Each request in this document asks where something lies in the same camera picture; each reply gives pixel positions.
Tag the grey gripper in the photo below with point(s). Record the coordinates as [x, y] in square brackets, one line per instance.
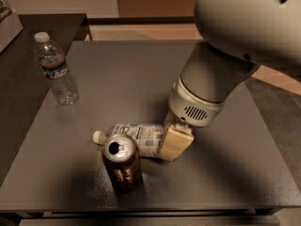
[190, 107]

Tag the blue label plastic bottle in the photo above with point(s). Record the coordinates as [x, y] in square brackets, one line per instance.
[148, 136]

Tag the grey box at corner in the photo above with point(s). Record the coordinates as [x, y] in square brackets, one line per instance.
[10, 25]

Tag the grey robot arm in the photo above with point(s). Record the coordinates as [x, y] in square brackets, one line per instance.
[238, 36]

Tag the orange soda can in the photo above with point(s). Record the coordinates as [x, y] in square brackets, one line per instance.
[122, 162]

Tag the clear upright water bottle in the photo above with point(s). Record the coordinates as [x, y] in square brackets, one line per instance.
[53, 64]

